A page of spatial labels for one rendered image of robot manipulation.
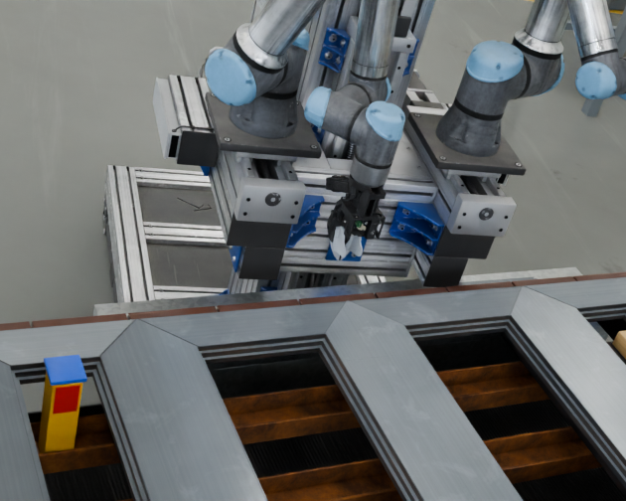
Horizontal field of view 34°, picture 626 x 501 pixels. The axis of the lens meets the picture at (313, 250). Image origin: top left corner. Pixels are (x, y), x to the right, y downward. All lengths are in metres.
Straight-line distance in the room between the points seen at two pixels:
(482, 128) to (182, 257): 1.20
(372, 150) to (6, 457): 0.85
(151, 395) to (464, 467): 0.56
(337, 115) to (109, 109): 2.46
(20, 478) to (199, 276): 1.58
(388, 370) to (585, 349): 0.48
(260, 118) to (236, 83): 0.19
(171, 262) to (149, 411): 1.43
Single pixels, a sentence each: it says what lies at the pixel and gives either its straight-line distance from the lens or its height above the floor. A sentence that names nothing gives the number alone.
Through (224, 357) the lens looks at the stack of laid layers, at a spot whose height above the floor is 0.83.
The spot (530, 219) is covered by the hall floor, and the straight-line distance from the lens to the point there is 4.38.
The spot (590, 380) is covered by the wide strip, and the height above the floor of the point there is 0.85.
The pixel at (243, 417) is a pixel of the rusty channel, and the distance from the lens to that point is 2.03.
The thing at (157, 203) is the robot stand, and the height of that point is 0.21.
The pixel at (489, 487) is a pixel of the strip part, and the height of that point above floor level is 0.85.
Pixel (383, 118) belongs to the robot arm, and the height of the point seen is 1.25.
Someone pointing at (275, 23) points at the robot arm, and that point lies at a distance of 1.95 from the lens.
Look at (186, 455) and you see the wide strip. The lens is 1.70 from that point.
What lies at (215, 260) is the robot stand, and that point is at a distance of 3.20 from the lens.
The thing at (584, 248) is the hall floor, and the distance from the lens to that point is 4.34.
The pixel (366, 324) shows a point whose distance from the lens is 2.05.
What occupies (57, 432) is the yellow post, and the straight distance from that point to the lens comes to 1.83.
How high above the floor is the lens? 2.09
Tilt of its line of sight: 34 degrees down
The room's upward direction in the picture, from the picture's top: 16 degrees clockwise
